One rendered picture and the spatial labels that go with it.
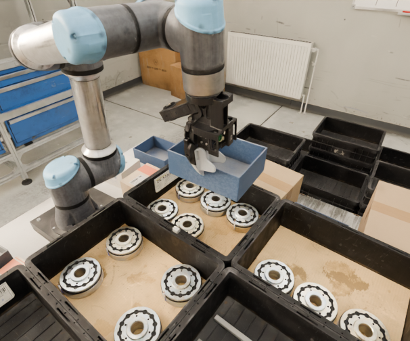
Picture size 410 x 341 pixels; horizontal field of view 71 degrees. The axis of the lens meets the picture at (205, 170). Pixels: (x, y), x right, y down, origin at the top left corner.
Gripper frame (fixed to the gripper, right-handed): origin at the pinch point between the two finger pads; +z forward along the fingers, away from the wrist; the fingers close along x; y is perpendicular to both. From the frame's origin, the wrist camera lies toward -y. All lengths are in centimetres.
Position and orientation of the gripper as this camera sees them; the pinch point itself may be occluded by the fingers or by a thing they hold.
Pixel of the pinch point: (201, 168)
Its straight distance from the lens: 67.2
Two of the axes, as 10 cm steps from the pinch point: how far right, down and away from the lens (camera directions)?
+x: 5.8, -5.6, 5.9
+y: 8.1, 3.5, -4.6
